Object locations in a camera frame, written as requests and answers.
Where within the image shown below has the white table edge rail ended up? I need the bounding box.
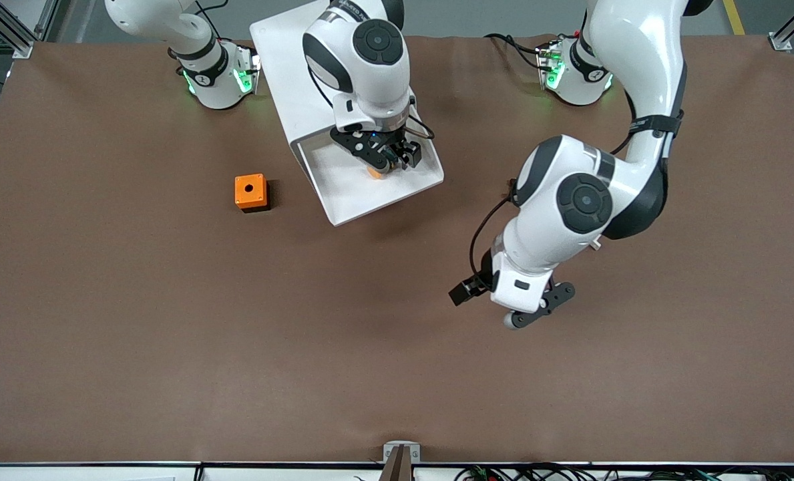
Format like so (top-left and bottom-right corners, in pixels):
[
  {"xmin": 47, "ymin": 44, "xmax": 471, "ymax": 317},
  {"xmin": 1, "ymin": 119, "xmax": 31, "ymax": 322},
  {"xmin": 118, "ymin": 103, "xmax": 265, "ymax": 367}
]
[{"xmin": 0, "ymin": 461, "xmax": 794, "ymax": 481}]

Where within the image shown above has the orange black button enclosure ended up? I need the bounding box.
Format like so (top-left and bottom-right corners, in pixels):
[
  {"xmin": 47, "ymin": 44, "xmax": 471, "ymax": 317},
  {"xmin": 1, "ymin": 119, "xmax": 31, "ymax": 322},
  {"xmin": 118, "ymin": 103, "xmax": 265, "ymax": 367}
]
[{"xmin": 234, "ymin": 174, "xmax": 271, "ymax": 213}]

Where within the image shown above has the black base cable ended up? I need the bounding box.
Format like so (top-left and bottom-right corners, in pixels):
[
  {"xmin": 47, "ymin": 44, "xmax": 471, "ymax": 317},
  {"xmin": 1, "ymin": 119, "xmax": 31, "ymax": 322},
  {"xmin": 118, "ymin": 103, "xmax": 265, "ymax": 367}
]
[{"xmin": 483, "ymin": 32, "xmax": 546, "ymax": 71}]

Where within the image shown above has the black cable bundle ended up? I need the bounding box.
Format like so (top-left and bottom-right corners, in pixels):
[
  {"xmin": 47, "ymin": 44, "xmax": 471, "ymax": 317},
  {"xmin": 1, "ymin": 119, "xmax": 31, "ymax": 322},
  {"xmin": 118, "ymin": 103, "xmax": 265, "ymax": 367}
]
[{"xmin": 455, "ymin": 464, "xmax": 794, "ymax": 481}]

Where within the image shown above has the brown table mat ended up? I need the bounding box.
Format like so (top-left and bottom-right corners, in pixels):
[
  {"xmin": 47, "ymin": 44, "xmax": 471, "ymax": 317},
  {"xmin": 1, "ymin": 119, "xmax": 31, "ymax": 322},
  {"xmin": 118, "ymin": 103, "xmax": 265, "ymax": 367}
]
[{"xmin": 0, "ymin": 33, "xmax": 794, "ymax": 465}]

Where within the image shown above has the white drawer cabinet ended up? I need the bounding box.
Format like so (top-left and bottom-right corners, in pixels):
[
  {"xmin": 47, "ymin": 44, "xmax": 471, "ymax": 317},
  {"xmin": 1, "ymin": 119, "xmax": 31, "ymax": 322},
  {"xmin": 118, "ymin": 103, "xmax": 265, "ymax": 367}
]
[{"xmin": 249, "ymin": 0, "xmax": 371, "ymax": 198}]

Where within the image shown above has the silver mount bracket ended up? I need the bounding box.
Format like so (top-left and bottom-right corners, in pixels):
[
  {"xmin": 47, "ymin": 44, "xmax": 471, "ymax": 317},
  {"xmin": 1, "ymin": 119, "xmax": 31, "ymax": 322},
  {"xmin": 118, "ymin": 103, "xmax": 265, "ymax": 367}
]
[{"xmin": 383, "ymin": 441, "xmax": 421, "ymax": 464}]

